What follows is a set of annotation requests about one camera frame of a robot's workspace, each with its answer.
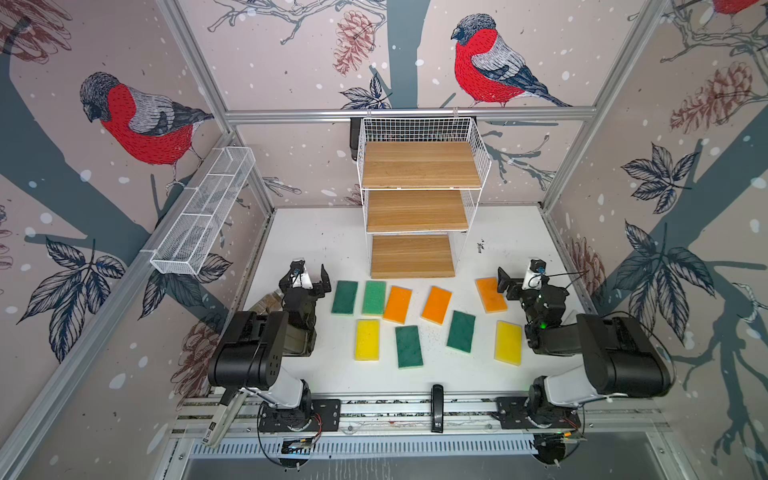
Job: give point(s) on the yellow sponge left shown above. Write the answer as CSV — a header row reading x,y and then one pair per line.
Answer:
x,y
367,340

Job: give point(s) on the black handle on rail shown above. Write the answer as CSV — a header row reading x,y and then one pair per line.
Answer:
x,y
437,409

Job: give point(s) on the dark green sponge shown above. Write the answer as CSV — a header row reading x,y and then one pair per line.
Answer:
x,y
409,354
345,298
461,332

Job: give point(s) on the white grey handheld tool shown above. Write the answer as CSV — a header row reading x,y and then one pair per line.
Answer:
x,y
227,410

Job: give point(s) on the orange sponge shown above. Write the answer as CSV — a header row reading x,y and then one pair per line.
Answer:
x,y
492,300
397,305
436,305

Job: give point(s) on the dark green sponge right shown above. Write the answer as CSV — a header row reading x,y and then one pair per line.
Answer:
x,y
461,332

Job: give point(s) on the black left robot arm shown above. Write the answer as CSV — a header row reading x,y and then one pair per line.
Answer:
x,y
248,358

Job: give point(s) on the bottom wooden shelf board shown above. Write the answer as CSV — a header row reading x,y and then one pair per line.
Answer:
x,y
412,256

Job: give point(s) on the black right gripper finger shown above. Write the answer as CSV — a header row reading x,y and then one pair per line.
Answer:
x,y
504,281
537,266

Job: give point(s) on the black box behind shelf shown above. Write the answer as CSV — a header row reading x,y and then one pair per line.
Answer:
x,y
354,135

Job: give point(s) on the top wooden shelf board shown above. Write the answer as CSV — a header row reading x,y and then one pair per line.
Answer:
x,y
418,165

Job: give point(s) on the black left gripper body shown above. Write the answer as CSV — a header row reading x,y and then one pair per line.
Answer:
x,y
303,291

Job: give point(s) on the yellow sponge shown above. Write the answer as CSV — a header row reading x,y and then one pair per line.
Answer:
x,y
508,343
367,340

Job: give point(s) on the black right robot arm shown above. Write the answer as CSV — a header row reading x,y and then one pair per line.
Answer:
x,y
618,359

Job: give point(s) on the yellow sponge right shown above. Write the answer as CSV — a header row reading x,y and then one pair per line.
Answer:
x,y
508,343

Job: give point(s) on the white wire wall basket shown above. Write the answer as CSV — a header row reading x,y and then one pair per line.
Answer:
x,y
191,238

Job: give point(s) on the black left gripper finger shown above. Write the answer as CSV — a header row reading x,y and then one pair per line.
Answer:
x,y
296,271
325,282

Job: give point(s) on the light green sponge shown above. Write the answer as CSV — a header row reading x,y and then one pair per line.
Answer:
x,y
374,298

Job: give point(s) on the white wire three-tier shelf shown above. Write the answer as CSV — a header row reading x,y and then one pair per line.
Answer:
x,y
430,129

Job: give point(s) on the dark green sponge centre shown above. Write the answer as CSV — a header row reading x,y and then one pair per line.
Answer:
x,y
409,354

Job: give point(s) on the dark green sponge far left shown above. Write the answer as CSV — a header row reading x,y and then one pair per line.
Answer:
x,y
345,298

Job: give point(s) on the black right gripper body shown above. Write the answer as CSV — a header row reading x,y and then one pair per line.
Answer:
x,y
527,291

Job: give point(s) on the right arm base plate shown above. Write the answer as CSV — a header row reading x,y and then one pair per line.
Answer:
x,y
513,412

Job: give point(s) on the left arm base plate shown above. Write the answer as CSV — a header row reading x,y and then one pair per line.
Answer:
x,y
321,415

